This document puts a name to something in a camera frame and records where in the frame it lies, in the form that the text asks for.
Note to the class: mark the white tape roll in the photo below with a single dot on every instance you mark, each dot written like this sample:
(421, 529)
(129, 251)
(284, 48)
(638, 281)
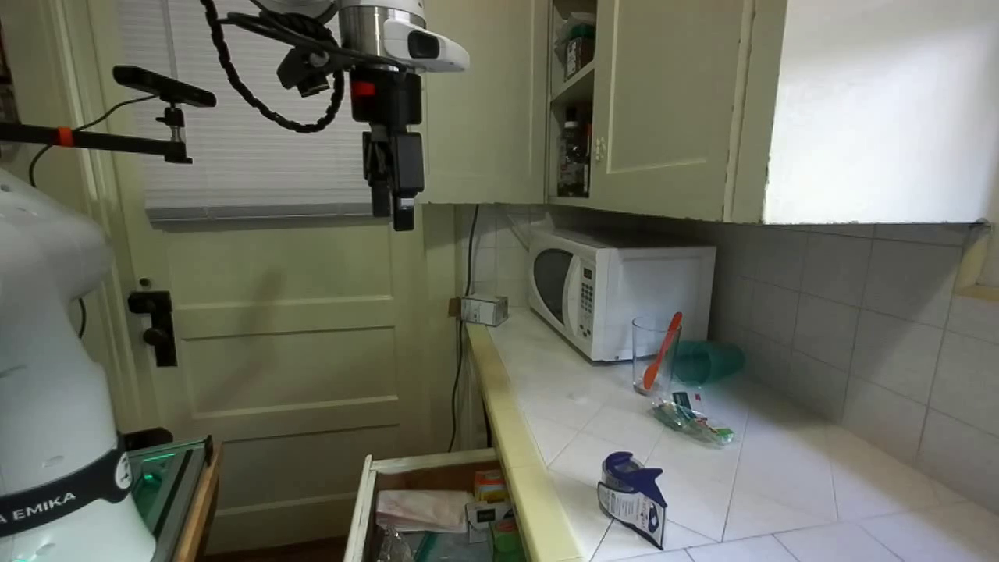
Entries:
(488, 514)

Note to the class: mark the white cloth in drawer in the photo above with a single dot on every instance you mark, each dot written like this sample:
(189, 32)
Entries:
(424, 509)

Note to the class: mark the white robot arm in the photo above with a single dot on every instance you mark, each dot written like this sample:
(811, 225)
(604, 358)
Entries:
(65, 485)

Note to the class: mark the blue tape dispenser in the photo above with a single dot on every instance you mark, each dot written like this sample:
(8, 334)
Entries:
(627, 495)

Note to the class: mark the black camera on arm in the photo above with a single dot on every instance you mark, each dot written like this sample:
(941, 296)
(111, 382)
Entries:
(163, 89)

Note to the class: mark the open white drawer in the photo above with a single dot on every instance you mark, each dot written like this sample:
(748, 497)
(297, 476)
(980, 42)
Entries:
(475, 473)

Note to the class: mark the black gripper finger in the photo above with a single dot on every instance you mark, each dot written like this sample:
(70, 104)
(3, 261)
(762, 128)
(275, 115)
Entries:
(404, 215)

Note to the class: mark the orange spatula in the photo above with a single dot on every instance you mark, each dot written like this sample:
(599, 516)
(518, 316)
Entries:
(649, 372)

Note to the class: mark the white microwave oven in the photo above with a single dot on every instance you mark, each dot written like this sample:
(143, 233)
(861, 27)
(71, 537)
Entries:
(611, 299)

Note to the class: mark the cream panel door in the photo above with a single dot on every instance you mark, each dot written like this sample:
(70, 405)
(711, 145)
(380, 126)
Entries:
(295, 340)

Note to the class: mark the black door lock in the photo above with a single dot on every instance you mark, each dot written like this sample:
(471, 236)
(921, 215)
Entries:
(161, 331)

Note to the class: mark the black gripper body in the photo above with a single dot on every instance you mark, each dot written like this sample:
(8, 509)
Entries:
(391, 147)

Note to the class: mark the white window blind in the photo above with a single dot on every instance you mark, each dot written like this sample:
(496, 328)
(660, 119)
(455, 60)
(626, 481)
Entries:
(240, 165)

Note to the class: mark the clear drinking glass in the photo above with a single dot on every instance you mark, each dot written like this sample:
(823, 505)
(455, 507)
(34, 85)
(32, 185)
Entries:
(649, 359)

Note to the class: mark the wall power outlet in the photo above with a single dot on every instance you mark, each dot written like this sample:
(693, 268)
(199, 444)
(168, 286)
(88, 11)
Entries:
(483, 312)

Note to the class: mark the green tray on stand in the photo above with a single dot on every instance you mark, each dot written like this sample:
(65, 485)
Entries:
(175, 492)

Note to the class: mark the cream upper cabinet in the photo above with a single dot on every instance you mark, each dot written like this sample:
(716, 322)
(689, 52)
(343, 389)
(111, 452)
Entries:
(721, 110)

